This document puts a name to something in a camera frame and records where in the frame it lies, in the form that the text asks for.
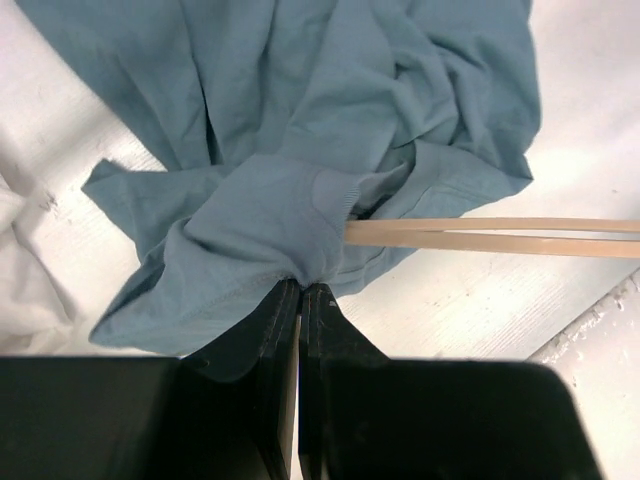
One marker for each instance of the beige wooden hanger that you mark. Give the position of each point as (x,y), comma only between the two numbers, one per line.
(498,235)

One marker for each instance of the teal blue t shirt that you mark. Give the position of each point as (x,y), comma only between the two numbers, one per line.
(276,122)

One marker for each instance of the white t shirt red print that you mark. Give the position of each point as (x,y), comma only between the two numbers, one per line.
(52,137)

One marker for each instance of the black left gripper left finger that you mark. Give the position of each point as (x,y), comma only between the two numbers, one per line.
(223,412)

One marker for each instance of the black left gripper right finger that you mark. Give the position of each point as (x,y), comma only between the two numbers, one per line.
(364,415)

